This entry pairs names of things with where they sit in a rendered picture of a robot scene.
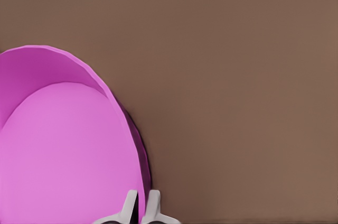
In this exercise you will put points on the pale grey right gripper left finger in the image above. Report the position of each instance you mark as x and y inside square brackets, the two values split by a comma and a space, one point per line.
[127, 208]

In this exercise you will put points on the pink plate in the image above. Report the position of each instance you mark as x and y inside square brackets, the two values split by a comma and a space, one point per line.
[66, 139]

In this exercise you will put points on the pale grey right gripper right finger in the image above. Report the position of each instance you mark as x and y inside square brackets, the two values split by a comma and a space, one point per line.
[154, 206]

